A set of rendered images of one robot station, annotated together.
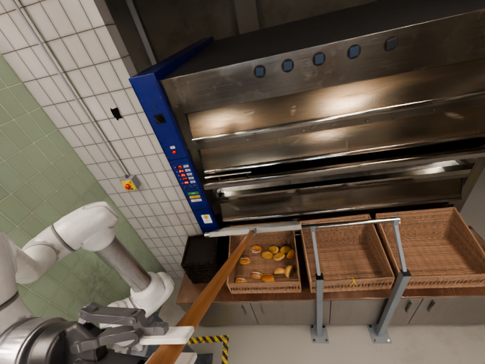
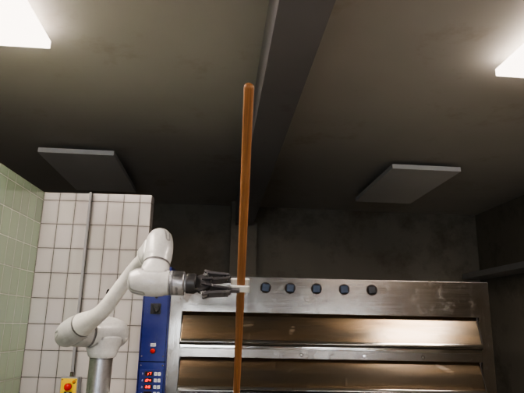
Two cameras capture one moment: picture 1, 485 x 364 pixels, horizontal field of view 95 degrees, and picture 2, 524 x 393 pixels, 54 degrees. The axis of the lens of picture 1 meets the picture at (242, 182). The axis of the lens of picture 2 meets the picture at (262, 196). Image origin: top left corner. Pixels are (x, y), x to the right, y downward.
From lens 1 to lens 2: 1.94 m
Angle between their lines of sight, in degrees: 52
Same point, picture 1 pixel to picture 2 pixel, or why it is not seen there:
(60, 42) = (103, 228)
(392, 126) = (390, 369)
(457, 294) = not seen: outside the picture
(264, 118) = (262, 331)
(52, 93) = (58, 263)
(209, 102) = (212, 304)
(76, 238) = (104, 330)
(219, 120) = (216, 325)
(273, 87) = (275, 304)
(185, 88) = not seen: hidden behind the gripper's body
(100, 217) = (122, 326)
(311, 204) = not seen: outside the picture
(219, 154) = (203, 368)
